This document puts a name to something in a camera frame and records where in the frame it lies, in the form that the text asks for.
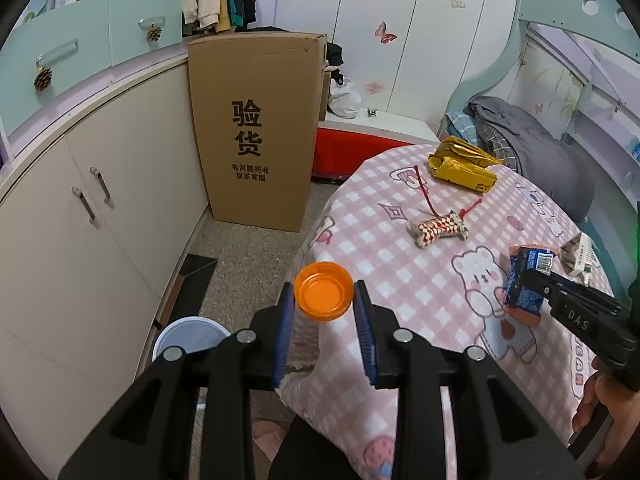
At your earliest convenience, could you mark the knitted rope toy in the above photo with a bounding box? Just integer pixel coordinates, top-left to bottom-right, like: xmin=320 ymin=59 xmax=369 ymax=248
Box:
xmin=407 ymin=210 xmax=471 ymax=250

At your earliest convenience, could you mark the person's leg in black trousers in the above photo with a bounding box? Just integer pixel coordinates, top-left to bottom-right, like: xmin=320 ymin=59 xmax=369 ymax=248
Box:
xmin=270 ymin=409 xmax=401 ymax=480

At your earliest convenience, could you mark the pink checked blanket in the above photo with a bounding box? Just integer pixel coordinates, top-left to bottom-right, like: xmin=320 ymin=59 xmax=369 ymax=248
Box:
xmin=277 ymin=142 xmax=617 ymax=480

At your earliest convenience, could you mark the white paper carton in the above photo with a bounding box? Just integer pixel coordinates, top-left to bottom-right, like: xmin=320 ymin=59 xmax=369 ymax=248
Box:
xmin=559 ymin=232 xmax=601 ymax=285

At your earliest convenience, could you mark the gold foil packet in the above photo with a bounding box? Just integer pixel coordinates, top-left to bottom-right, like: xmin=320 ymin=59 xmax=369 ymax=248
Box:
xmin=427 ymin=156 xmax=499 ymax=194
xmin=434 ymin=135 xmax=504 ymax=167

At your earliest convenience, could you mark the red bench with white top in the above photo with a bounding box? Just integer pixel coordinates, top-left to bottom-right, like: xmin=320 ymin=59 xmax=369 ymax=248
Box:
xmin=311 ymin=112 xmax=439 ymax=184

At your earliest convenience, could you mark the narrow mint green drawer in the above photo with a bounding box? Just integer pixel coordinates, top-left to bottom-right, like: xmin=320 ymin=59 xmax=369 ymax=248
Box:
xmin=107 ymin=0 xmax=184 ymax=69

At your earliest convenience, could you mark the white wardrobe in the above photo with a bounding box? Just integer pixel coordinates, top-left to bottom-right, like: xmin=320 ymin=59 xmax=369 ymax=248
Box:
xmin=272 ymin=0 xmax=527 ymax=132

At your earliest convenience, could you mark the red string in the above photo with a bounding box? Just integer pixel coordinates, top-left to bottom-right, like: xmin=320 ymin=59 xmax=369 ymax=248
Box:
xmin=412 ymin=164 xmax=484 ymax=223

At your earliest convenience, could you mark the teal bed frame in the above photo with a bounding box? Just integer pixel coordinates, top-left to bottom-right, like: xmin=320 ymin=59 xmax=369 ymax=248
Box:
xmin=437 ymin=0 xmax=640 ymax=202

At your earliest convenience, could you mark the tall cardboard box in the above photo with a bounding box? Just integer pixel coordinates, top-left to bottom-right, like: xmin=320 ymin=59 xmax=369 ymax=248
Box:
xmin=187 ymin=32 xmax=329 ymax=234

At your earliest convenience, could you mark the pink slipper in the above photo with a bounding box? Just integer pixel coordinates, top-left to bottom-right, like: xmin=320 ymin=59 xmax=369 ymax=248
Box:
xmin=252 ymin=421 xmax=286 ymax=464

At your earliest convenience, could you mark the white plastic waste bin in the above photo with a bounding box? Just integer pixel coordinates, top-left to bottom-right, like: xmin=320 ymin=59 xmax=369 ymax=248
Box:
xmin=151 ymin=316 xmax=232 ymax=364

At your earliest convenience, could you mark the blue plaid pillow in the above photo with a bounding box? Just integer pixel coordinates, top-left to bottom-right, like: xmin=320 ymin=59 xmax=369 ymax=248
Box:
xmin=444 ymin=110 xmax=522 ymax=169

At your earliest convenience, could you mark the wide mint green drawer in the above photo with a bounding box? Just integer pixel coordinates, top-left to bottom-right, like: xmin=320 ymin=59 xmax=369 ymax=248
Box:
xmin=0 ymin=0 xmax=112 ymax=134

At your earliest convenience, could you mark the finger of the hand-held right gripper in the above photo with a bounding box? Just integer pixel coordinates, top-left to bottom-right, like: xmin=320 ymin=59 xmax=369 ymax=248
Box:
xmin=521 ymin=267 xmax=623 ymax=313

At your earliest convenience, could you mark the blue snack packet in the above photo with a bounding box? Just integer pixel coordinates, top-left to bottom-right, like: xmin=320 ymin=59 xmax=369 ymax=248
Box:
xmin=502 ymin=244 xmax=557 ymax=328

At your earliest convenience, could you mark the dark clothes pile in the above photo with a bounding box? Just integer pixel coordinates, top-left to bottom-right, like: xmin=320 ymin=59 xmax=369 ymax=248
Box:
xmin=325 ymin=42 xmax=346 ymax=86

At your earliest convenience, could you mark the person's right hand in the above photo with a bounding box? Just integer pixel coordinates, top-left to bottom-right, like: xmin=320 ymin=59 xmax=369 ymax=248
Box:
xmin=572 ymin=357 xmax=640 ymax=471

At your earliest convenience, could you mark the clear wide drawer handle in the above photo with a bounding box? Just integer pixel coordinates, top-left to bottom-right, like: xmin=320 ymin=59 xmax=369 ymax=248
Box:
xmin=34 ymin=37 xmax=80 ymax=69

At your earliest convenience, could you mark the white crumpled bag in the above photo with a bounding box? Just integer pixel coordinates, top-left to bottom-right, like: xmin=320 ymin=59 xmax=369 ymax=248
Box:
xmin=327 ymin=77 xmax=364 ymax=120

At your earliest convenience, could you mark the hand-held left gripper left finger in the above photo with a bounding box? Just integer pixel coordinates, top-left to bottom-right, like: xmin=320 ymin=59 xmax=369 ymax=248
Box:
xmin=57 ymin=282 xmax=296 ymax=480

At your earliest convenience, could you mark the beige cabinet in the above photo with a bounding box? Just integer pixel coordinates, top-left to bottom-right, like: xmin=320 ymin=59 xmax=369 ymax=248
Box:
xmin=0 ymin=52 xmax=212 ymax=432

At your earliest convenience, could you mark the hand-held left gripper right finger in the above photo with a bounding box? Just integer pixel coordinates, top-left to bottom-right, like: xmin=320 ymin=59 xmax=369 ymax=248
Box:
xmin=353 ymin=281 xmax=586 ymax=480

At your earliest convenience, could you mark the metal cabinet door handle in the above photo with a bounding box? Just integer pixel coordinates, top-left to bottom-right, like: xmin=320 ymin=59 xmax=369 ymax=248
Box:
xmin=71 ymin=186 xmax=97 ymax=224
xmin=90 ymin=166 xmax=114 ymax=205

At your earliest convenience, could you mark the grey quilt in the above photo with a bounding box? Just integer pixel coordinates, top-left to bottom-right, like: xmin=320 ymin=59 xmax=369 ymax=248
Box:
xmin=465 ymin=95 xmax=597 ymax=222

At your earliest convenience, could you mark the orange plastic bowl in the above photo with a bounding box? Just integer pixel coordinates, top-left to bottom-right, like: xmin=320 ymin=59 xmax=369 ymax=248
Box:
xmin=294 ymin=261 xmax=353 ymax=322

